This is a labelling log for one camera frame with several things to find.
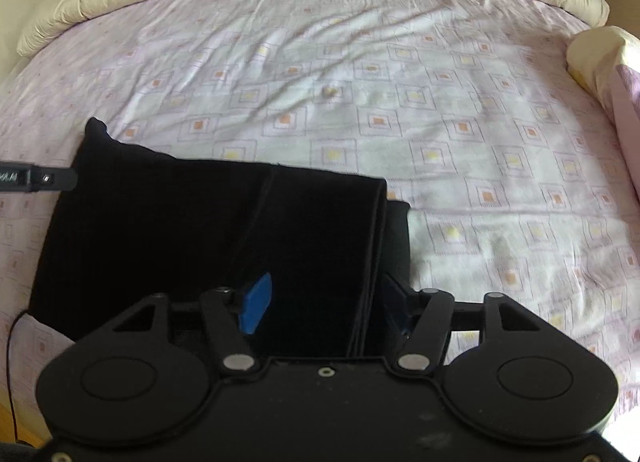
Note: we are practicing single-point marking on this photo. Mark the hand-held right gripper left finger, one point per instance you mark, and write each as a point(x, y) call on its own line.
point(257, 304)

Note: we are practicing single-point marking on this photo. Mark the cream pillow with pink cover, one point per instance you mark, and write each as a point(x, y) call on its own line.
point(607, 62)

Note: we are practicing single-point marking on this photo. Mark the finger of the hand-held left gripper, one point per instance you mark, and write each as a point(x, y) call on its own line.
point(55, 178)

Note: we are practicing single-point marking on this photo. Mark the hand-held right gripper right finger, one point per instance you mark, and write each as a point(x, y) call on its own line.
point(396, 309)

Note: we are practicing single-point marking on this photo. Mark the pink square-patterned bed sheet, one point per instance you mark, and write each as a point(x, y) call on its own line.
point(400, 117)

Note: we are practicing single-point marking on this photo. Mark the black pants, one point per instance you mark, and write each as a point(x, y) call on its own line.
point(150, 227)

